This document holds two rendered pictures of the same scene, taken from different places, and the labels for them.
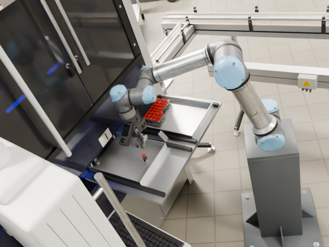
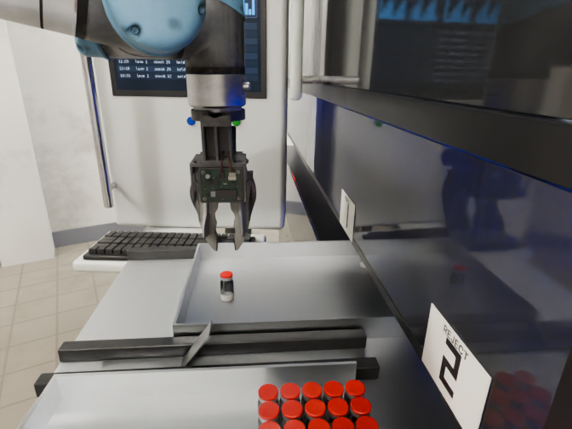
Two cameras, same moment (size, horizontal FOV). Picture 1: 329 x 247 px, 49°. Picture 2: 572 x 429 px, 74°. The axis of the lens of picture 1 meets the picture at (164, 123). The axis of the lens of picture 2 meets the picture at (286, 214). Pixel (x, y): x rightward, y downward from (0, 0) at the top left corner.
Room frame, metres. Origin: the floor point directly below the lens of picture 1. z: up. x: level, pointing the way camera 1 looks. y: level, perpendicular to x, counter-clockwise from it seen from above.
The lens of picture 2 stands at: (1.73, -0.19, 1.23)
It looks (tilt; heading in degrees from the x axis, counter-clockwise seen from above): 20 degrees down; 131
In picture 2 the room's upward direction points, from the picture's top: 1 degrees clockwise
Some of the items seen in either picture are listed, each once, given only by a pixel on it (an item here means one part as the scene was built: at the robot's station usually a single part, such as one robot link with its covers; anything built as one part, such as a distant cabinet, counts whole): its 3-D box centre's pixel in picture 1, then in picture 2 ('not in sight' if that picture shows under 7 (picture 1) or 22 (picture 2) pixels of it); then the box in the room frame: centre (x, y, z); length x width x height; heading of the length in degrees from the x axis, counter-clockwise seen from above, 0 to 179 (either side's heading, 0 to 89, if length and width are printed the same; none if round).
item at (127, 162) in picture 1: (127, 157); (289, 282); (1.37, 0.24, 0.90); 0.34 x 0.26 x 0.04; 47
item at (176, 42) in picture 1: (164, 53); not in sight; (2.18, -0.17, 0.92); 0.69 x 0.15 x 0.16; 137
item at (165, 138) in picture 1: (172, 138); (154, 349); (1.36, -0.01, 0.91); 0.14 x 0.03 x 0.06; 46
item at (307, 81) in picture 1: (307, 81); not in sight; (1.85, -1.03, 0.50); 0.12 x 0.05 x 0.09; 47
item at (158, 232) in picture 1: (139, 236); (174, 245); (0.94, 0.28, 0.82); 0.40 x 0.14 x 0.02; 40
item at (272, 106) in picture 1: (267, 114); not in sight; (1.23, -0.48, 0.96); 0.13 x 0.12 x 0.14; 160
